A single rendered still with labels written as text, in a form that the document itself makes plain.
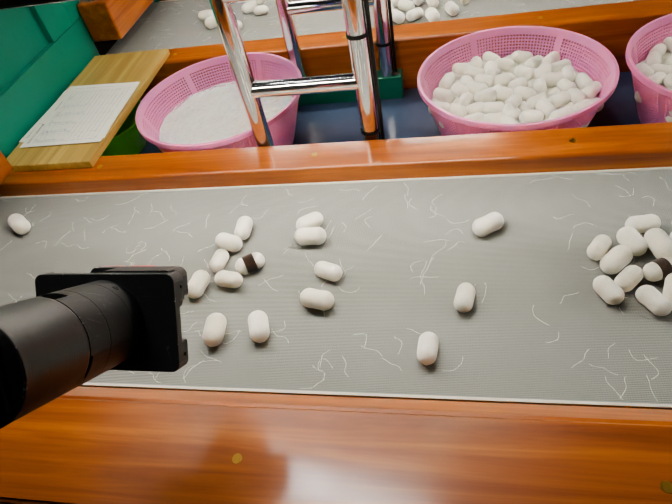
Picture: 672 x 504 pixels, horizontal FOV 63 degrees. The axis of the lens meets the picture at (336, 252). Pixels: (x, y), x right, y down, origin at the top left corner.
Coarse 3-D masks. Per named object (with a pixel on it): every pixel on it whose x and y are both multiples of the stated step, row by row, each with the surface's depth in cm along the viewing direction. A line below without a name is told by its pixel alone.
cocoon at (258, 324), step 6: (252, 312) 55; (258, 312) 55; (264, 312) 56; (252, 318) 54; (258, 318) 54; (264, 318) 55; (252, 324) 54; (258, 324) 54; (264, 324) 54; (252, 330) 54; (258, 330) 53; (264, 330) 54; (252, 336) 54; (258, 336) 53; (264, 336) 54; (258, 342) 54
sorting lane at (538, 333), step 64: (128, 192) 76; (192, 192) 74; (256, 192) 71; (320, 192) 69; (384, 192) 67; (448, 192) 65; (512, 192) 64; (576, 192) 62; (640, 192) 60; (0, 256) 71; (64, 256) 69; (128, 256) 67; (192, 256) 65; (320, 256) 62; (384, 256) 60; (448, 256) 58; (512, 256) 57; (576, 256) 56; (640, 256) 54; (192, 320) 58; (320, 320) 55; (384, 320) 54; (448, 320) 53; (512, 320) 52; (576, 320) 50; (640, 320) 49; (128, 384) 54; (192, 384) 53; (256, 384) 51; (320, 384) 50; (384, 384) 49; (448, 384) 48; (512, 384) 47; (576, 384) 46; (640, 384) 45
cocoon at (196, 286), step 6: (198, 270) 61; (204, 270) 61; (192, 276) 60; (198, 276) 60; (204, 276) 60; (192, 282) 59; (198, 282) 59; (204, 282) 60; (192, 288) 59; (198, 288) 59; (204, 288) 60; (192, 294) 59; (198, 294) 59
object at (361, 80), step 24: (216, 0) 61; (240, 0) 61; (360, 0) 59; (360, 24) 61; (240, 48) 65; (360, 48) 63; (240, 72) 67; (360, 72) 65; (240, 96) 70; (264, 96) 69; (360, 96) 67; (264, 120) 73; (360, 120) 70; (264, 144) 75
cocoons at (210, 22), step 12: (396, 0) 102; (408, 0) 100; (420, 0) 101; (432, 0) 99; (468, 0) 98; (204, 12) 112; (264, 12) 110; (396, 12) 97; (408, 12) 97; (420, 12) 97; (432, 12) 95; (456, 12) 96; (216, 24) 110; (240, 24) 106
